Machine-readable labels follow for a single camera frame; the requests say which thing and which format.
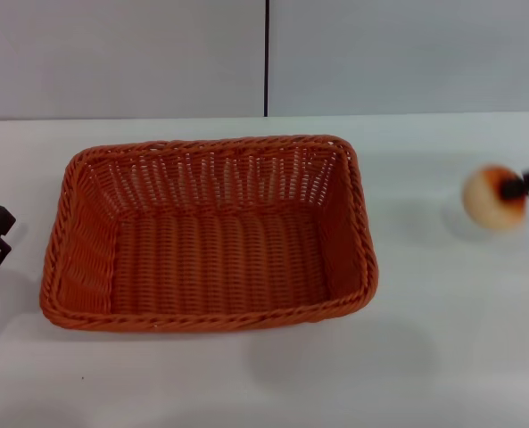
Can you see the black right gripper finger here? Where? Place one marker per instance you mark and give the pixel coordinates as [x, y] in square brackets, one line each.
[514, 187]

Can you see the round bread bun with seeds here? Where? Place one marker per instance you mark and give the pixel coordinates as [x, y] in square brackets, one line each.
[487, 205]

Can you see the orange woven wicker basket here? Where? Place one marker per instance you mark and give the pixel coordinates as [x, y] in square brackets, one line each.
[210, 249]

